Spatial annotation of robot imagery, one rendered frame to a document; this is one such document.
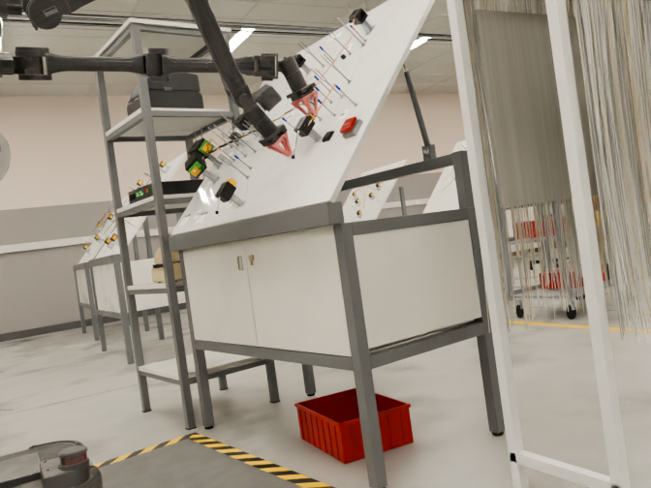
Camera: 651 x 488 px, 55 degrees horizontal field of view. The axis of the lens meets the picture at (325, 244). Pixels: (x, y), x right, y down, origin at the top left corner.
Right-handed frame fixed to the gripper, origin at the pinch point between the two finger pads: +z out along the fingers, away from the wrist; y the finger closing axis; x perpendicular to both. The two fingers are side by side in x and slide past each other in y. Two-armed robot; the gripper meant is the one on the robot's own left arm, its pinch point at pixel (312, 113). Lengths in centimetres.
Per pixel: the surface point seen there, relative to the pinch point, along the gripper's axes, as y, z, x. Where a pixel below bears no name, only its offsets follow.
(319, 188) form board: -18.8, 18.1, 21.9
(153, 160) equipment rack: 96, -7, 24
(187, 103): 107, -22, -9
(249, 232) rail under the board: 17.1, 26.2, 33.8
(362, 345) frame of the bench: -31, 62, 40
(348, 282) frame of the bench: -30, 44, 34
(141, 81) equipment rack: 98, -39, 9
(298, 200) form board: -10.6, 19.8, 25.7
